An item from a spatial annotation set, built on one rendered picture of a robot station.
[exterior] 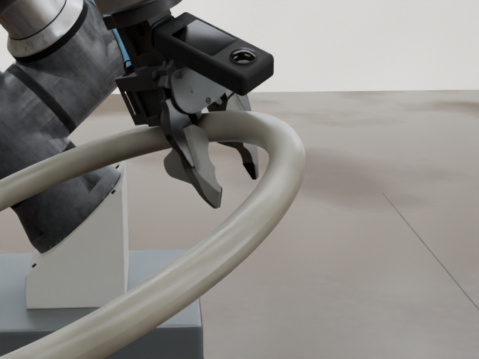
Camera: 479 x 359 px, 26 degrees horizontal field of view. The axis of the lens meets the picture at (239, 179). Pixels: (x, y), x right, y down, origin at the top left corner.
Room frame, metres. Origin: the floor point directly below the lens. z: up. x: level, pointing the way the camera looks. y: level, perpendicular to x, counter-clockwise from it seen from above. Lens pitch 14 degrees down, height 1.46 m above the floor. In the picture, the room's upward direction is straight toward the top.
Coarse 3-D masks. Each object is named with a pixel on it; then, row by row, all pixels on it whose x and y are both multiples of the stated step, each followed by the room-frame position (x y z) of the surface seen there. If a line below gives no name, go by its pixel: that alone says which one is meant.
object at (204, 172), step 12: (192, 132) 0.98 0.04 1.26; (204, 132) 0.99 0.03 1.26; (192, 144) 0.97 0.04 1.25; (204, 144) 0.98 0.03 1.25; (168, 156) 1.01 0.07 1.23; (192, 156) 0.97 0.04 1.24; (204, 156) 0.98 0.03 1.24; (168, 168) 1.01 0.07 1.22; (180, 168) 1.00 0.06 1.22; (192, 168) 0.97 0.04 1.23; (204, 168) 0.98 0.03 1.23; (192, 180) 0.98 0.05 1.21; (204, 180) 0.98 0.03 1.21; (216, 180) 0.98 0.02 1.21; (204, 192) 0.98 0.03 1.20; (216, 192) 0.98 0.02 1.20; (216, 204) 0.99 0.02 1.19
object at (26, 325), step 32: (0, 256) 1.85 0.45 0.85; (32, 256) 1.85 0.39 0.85; (160, 256) 1.85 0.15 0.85; (0, 288) 1.68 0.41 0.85; (128, 288) 1.68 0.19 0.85; (0, 320) 1.53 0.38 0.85; (32, 320) 1.53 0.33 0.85; (64, 320) 1.53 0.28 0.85; (192, 320) 1.53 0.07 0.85; (0, 352) 1.49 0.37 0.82; (128, 352) 1.50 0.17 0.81; (160, 352) 1.50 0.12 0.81; (192, 352) 1.51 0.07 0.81
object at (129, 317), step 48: (96, 144) 1.06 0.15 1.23; (144, 144) 1.04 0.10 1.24; (288, 144) 0.82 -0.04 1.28; (0, 192) 1.05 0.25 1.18; (288, 192) 0.75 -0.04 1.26; (240, 240) 0.68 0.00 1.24; (144, 288) 0.64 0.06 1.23; (192, 288) 0.65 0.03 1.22; (48, 336) 0.62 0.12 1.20; (96, 336) 0.62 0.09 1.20
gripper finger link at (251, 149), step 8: (232, 96) 1.02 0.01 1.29; (224, 104) 1.02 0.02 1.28; (232, 104) 1.02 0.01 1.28; (240, 104) 1.03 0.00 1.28; (224, 144) 1.06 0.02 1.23; (232, 144) 1.05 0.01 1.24; (240, 144) 1.02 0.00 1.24; (248, 144) 1.02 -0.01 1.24; (240, 152) 1.03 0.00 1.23; (248, 152) 1.02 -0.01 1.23; (256, 152) 1.03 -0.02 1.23; (248, 160) 1.03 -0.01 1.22; (256, 160) 1.02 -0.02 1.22; (248, 168) 1.03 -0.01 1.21; (256, 168) 1.03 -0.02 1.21; (256, 176) 1.03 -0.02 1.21
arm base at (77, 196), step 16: (80, 176) 1.64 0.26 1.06; (96, 176) 1.65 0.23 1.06; (112, 176) 1.67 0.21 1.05; (48, 192) 1.61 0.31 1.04; (64, 192) 1.61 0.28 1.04; (80, 192) 1.62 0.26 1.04; (96, 192) 1.62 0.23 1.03; (16, 208) 1.64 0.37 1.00; (32, 208) 1.62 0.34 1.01; (48, 208) 1.61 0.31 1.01; (64, 208) 1.60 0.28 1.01; (80, 208) 1.60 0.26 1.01; (32, 224) 1.64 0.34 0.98; (48, 224) 1.61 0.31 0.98; (64, 224) 1.60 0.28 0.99; (32, 240) 1.64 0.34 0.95; (48, 240) 1.61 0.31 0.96
